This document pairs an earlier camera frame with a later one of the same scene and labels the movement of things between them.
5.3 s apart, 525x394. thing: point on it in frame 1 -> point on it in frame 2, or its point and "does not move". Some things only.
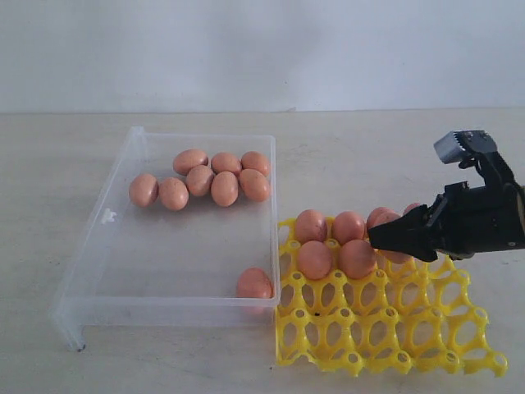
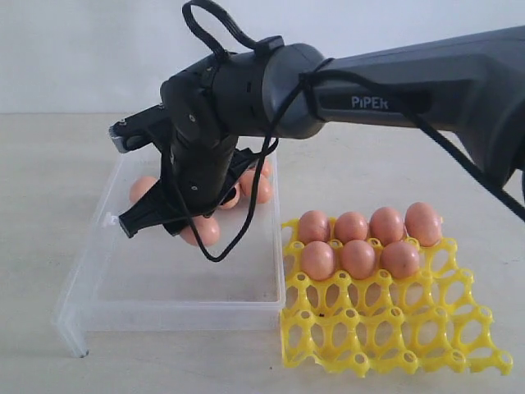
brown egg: (311, 226) does not move
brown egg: (253, 282) -> (207, 230)
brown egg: (381, 215) does not move
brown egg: (357, 258) does not move
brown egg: (348, 226) does not move
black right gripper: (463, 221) -> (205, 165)
